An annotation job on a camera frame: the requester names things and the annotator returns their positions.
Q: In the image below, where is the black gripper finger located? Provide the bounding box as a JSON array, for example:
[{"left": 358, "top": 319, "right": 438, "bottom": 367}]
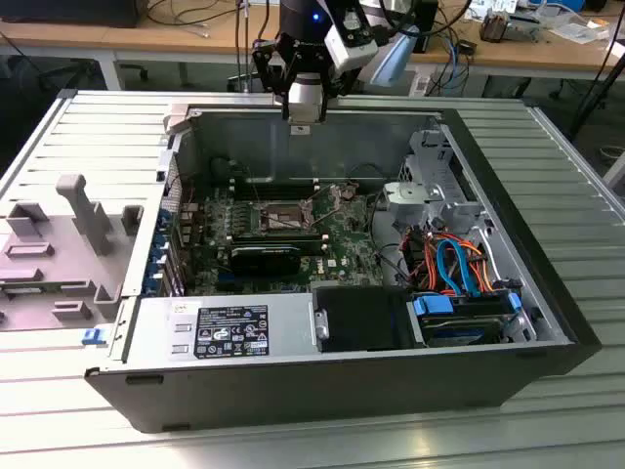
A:
[
  {"left": 319, "top": 66, "right": 363, "bottom": 123},
  {"left": 251, "top": 38, "right": 296, "bottom": 121}
]

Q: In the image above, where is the silver CPU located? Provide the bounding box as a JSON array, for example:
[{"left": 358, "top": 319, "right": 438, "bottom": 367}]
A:
[{"left": 286, "top": 72, "right": 326, "bottom": 124}]

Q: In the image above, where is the metal locking lever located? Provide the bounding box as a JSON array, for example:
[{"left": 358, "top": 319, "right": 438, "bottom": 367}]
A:
[{"left": 245, "top": 165, "right": 265, "bottom": 216}]

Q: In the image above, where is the CPU socket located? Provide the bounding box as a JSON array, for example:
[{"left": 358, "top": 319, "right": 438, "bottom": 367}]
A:
[{"left": 257, "top": 197, "right": 317, "bottom": 236}]

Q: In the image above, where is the black upright box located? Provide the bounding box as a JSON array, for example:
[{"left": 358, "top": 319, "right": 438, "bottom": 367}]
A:
[{"left": 413, "top": 0, "right": 440, "bottom": 54}]

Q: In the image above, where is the wooden desk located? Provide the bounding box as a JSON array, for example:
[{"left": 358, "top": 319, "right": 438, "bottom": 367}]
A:
[{"left": 0, "top": 0, "right": 625, "bottom": 94}]

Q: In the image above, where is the silver drive cage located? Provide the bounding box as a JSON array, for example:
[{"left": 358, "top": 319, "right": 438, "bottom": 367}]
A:
[{"left": 382, "top": 127, "right": 490, "bottom": 232}]

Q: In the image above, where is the copper heat sink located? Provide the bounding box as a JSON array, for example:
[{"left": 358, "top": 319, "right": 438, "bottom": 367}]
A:
[{"left": 478, "top": 10, "right": 513, "bottom": 44}]

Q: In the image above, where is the green motherboard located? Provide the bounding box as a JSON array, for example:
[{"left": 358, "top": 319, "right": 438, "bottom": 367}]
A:
[{"left": 178, "top": 181, "right": 392, "bottom": 297}]

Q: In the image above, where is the black graphics card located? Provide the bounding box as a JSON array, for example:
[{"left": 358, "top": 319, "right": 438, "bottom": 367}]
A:
[{"left": 228, "top": 243, "right": 304, "bottom": 277}]

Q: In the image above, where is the black desktop computer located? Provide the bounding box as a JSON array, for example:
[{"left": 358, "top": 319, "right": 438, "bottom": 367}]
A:
[{"left": 0, "top": 0, "right": 150, "bottom": 29}]

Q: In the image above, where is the black plastic shroud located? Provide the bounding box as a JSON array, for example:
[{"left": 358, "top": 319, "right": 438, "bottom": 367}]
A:
[{"left": 312, "top": 285, "right": 422, "bottom": 354}]

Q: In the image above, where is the white plastic bag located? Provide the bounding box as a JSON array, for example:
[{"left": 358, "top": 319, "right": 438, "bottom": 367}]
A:
[{"left": 549, "top": 13, "right": 611, "bottom": 46}]

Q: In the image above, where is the black tripod leg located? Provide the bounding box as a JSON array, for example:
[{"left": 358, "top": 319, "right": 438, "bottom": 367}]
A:
[{"left": 568, "top": 38, "right": 625, "bottom": 143}]

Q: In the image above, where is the hard disk blue carrier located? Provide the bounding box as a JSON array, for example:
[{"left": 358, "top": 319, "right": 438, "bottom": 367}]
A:
[{"left": 412, "top": 291, "right": 522, "bottom": 349}]

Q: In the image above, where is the silver power supply unit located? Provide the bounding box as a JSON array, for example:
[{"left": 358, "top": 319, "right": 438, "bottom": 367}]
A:
[{"left": 110, "top": 291, "right": 318, "bottom": 363}]

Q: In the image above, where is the grey parts rack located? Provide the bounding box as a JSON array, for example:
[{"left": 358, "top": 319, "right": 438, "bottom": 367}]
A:
[{"left": 0, "top": 173, "right": 146, "bottom": 333}]

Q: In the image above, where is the black PC case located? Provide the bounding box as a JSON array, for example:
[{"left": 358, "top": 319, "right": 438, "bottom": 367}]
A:
[{"left": 83, "top": 90, "right": 603, "bottom": 435}]

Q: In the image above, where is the green RAM stick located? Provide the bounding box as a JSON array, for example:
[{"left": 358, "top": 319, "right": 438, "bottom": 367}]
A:
[{"left": 0, "top": 285, "right": 53, "bottom": 298}]

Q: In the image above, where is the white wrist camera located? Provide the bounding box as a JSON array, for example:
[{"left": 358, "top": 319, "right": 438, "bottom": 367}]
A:
[{"left": 323, "top": 3, "right": 381, "bottom": 70}]

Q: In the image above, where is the orange wire bundle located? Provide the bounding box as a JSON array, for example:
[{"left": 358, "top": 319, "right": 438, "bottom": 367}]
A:
[{"left": 402, "top": 229, "right": 495, "bottom": 295}]

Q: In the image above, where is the blue wire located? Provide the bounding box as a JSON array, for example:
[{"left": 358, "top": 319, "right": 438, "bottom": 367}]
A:
[{"left": 435, "top": 236, "right": 483, "bottom": 299}]

